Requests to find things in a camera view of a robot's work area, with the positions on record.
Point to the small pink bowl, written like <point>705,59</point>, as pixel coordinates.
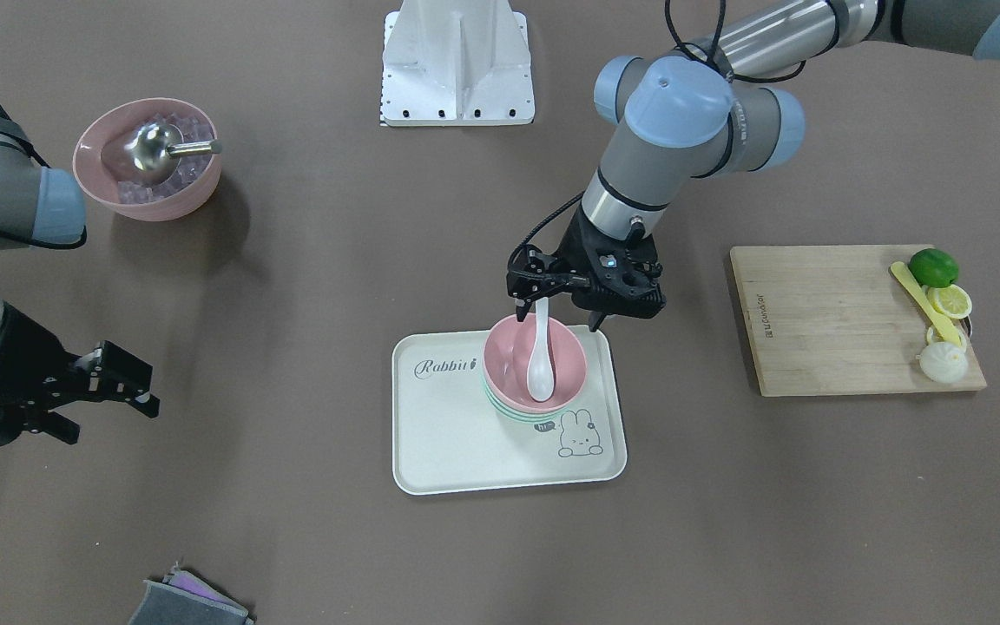
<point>507,349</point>

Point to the white ceramic spoon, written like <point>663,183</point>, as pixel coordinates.
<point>539,377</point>

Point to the large pink bowl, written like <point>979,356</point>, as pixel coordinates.
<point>187,188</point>

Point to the green stacked bowls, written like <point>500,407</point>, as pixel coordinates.
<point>513,414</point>

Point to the cream rabbit tray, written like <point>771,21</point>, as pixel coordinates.
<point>448,438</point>

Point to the grey folded cloth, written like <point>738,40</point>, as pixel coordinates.
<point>181,597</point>

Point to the wooden cutting board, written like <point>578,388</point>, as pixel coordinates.
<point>832,320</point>

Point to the metal ice scoop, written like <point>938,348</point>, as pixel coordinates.
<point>155,150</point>

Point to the green lime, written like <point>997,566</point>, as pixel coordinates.
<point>932,267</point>

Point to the yellow plastic knife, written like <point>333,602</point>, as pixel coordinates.
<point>941,323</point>

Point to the white garlic bulb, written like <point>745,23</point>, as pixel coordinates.
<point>944,362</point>

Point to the lemon slice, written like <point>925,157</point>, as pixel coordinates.
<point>952,301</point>

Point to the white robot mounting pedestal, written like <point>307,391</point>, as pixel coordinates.
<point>456,64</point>

